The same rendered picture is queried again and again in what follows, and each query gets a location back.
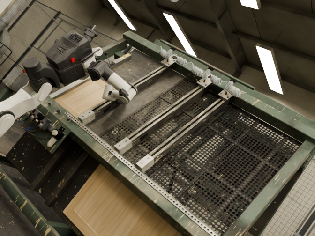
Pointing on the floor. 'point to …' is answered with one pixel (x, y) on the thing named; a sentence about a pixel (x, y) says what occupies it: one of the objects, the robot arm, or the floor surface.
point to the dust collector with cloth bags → (4, 42)
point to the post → (5, 94)
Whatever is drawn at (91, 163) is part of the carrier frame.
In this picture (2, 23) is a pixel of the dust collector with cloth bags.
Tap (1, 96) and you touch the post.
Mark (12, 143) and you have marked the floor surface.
